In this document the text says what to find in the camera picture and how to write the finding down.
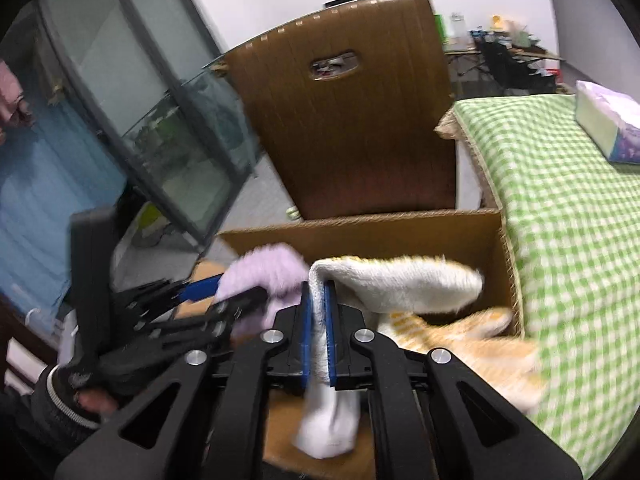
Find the blue curtain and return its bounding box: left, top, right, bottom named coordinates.
left=0, top=102, right=128, bottom=333

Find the cardboard box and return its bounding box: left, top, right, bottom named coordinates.
left=189, top=207, right=527, bottom=480

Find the cluttered folding table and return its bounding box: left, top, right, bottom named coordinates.
left=440, top=10, right=567, bottom=97

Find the person's left hand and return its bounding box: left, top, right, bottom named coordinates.
left=46, top=355, right=123, bottom=428

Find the tissue box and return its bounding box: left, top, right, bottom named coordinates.
left=574, top=80, right=640, bottom=165

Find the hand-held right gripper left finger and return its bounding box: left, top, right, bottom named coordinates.
left=52, top=280, right=313, bottom=480

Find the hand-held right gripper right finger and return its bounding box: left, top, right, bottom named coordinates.
left=322, top=280, right=586, bottom=480

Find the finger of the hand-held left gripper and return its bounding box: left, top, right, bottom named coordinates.
left=97, top=286, right=268, bottom=378
left=114, top=274, right=227, bottom=322

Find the brown wooden chair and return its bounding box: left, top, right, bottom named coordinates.
left=219, top=0, right=459, bottom=222

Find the black folding chair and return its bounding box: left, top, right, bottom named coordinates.
left=479, top=40, right=557, bottom=97

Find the pink fluffy sock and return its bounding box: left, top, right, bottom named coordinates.
left=214, top=242, right=312, bottom=342

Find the glass sliding door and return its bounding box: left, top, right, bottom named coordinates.
left=34, top=0, right=262, bottom=253

